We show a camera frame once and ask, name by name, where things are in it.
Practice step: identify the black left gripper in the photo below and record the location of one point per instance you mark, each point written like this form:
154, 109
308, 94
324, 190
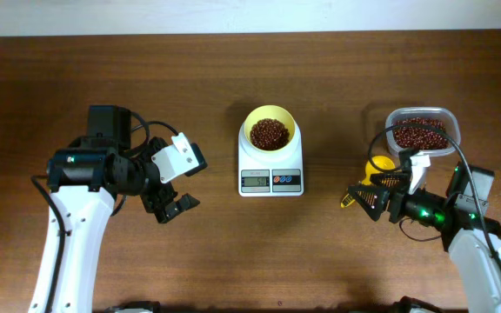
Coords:
156, 203

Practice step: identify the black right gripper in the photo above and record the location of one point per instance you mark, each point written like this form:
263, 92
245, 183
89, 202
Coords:
397, 196

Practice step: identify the yellow measuring scoop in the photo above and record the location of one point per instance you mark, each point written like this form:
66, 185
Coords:
382, 162

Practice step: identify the red beans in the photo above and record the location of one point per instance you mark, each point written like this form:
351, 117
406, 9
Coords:
269, 134

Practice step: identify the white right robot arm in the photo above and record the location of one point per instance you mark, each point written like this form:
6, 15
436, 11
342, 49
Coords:
472, 240

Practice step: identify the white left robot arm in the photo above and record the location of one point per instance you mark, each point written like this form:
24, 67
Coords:
87, 183

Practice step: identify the white digital kitchen scale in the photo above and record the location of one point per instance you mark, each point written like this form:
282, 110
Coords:
274, 172

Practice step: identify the pale yellow bowl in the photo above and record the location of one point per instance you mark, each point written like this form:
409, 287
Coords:
273, 112

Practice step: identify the clear plastic bean container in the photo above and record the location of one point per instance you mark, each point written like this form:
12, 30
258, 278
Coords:
426, 141

